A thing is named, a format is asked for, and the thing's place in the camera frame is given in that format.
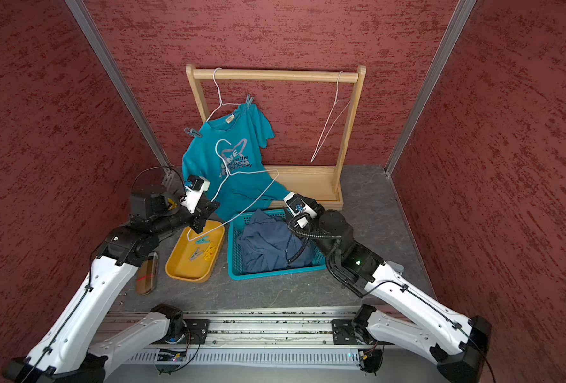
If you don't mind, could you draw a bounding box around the grey-blue t-shirt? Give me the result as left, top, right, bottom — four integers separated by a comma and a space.
235, 210, 313, 274

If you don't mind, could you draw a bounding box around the grey clothespin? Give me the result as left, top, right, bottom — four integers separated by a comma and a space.
388, 261, 404, 275
190, 248, 204, 262
184, 127, 203, 138

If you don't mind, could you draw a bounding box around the white wire hanger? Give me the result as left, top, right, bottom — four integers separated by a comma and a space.
182, 137, 286, 224
205, 67, 238, 122
310, 71, 349, 164

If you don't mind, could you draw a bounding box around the teal t-shirt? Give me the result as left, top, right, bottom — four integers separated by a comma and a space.
182, 104, 289, 221

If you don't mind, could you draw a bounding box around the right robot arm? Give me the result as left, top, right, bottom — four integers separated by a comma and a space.
286, 210, 492, 382

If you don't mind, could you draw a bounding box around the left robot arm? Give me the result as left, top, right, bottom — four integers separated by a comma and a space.
2, 176, 219, 382

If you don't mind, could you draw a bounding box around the wooden clothes rack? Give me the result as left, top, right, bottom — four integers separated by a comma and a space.
186, 64, 366, 210

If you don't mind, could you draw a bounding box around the yellow tray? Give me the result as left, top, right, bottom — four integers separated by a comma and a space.
165, 220, 226, 283

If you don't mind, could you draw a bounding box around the brown transparent case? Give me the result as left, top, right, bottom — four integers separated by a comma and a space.
135, 252, 158, 295

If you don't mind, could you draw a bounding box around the grey clothespin on table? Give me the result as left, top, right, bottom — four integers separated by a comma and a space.
388, 261, 404, 275

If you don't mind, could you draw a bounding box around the left corner aluminium profile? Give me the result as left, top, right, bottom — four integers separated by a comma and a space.
65, 0, 172, 167

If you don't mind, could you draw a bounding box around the corner aluminium profile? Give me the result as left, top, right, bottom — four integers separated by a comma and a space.
385, 0, 476, 178
65, 0, 172, 167

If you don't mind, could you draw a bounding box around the right corner aluminium profile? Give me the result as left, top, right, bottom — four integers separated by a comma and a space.
385, 0, 476, 178

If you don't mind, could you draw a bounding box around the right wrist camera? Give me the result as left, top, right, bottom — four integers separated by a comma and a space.
283, 192, 325, 228

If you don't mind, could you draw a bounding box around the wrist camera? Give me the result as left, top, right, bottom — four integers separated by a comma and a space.
181, 175, 210, 213
283, 192, 325, 228

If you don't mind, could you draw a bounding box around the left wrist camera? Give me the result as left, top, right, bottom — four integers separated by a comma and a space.
181, 175, 210, 213

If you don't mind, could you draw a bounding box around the aluminium rail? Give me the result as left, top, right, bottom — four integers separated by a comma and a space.
71, 305, 442, 370

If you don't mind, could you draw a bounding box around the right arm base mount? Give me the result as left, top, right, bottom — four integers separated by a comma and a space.
331, 319, 378, 346

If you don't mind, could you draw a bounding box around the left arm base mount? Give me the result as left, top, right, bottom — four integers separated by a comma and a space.
159, 319, 210, 345

